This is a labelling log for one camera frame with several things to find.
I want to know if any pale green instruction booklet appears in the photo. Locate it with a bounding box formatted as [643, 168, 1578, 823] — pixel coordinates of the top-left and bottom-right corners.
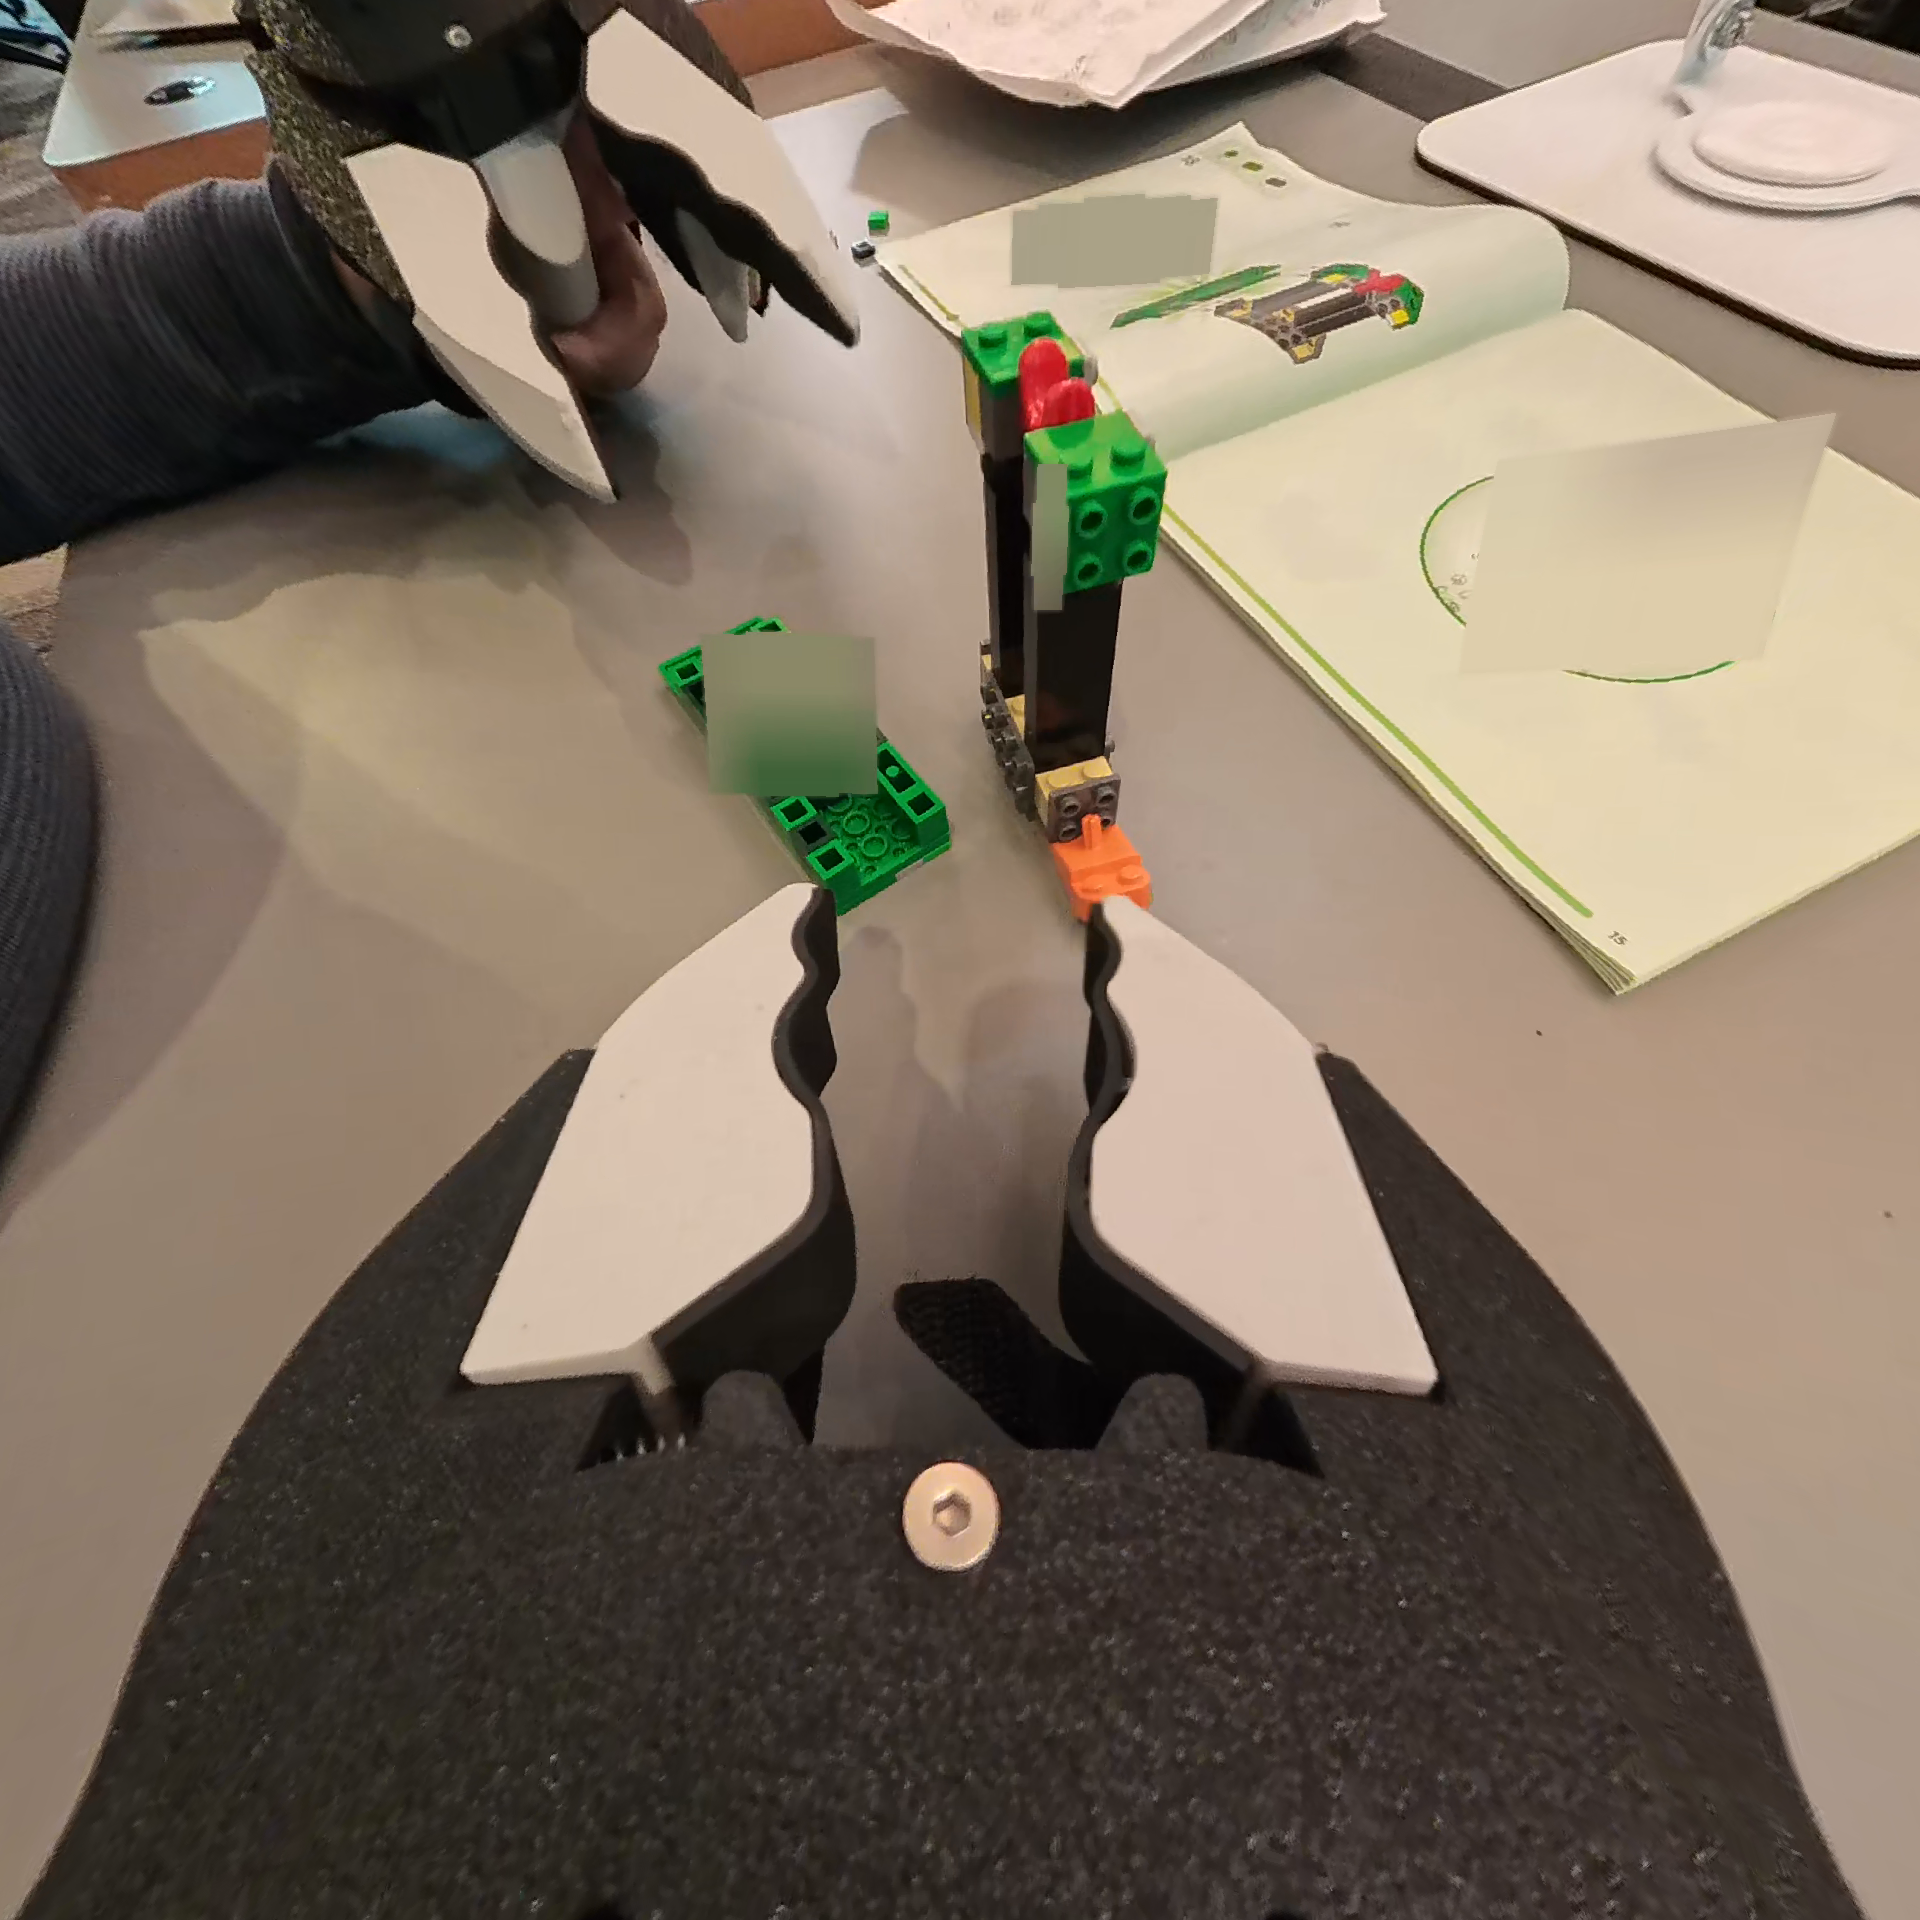
[871, 122, 1920, 996]

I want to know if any orange brick piece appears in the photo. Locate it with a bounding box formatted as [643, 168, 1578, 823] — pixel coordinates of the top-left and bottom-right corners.
[1047, 813, 1159, 923]

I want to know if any person's left forearm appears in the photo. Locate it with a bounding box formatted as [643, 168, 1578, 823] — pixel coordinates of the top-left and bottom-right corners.
[0, 169, 441, 568]

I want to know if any white round charger stand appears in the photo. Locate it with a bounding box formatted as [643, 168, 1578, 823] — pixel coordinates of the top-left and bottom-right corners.
[1653, 0, 1920, 210]

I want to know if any white crumpled paper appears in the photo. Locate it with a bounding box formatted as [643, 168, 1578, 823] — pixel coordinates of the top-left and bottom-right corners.
[824, 0, 1388, 111]

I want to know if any person's dark knit clothing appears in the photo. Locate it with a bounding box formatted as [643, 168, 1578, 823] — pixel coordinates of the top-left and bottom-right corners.
[0, 624, 107, 1158]

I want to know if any black and green brick tower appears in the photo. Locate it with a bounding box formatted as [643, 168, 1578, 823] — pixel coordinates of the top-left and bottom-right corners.
[959, 312, 1172, 840]

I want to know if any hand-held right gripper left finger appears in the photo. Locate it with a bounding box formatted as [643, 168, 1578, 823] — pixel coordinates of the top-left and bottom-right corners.
[459, 881, 858, 1404]

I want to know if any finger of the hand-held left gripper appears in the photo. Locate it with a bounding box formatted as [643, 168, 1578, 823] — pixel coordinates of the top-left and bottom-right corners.
[345, 138, 618, 506]
[578, 9, 863, 350]

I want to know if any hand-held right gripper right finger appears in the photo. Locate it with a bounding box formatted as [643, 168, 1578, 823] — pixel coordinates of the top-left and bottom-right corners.
[1059, 898, 1439, 1394]

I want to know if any silver laptop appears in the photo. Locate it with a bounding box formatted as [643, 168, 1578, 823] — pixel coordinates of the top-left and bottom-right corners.
[42, 0, 284, 169]

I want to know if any person's left hand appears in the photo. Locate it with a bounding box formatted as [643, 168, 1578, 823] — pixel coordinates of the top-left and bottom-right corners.
[545, 133, 669, 399]

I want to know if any green brick plate assembly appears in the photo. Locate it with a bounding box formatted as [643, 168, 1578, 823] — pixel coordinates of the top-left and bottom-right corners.
[653, 615, 955, 915]

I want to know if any white tray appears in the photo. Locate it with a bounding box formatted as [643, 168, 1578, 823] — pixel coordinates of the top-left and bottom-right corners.
[1415, 34, 1920, 363]

